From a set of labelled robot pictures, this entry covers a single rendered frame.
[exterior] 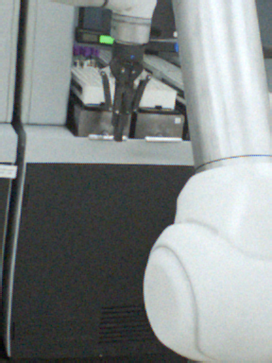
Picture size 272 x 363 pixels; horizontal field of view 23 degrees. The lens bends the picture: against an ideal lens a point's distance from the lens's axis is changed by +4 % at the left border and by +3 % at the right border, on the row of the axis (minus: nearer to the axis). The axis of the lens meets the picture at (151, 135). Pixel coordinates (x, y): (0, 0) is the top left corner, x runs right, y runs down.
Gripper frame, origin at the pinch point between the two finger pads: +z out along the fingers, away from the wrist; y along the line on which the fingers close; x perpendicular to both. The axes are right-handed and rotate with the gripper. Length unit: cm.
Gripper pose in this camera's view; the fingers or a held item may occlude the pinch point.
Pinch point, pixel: (119, 127)
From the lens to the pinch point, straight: 159.0
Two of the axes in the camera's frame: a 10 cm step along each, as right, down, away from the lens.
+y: -9.4, -0.4, -3.5
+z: -1.3, 9.6, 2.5
